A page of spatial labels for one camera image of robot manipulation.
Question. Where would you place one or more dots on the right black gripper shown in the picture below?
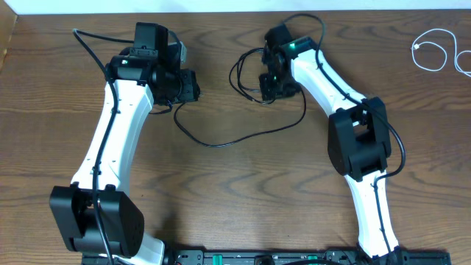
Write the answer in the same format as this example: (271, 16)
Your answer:
(268, 93)

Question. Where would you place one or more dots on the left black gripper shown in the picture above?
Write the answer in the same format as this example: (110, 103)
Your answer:
(189, 87)

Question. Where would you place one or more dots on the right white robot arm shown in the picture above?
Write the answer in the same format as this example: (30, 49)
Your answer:
(358, 141)

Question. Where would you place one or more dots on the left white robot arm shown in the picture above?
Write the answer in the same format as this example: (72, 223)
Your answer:
(94, 213)

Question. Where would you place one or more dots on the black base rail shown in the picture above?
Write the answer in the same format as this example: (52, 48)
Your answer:
(331, 256)

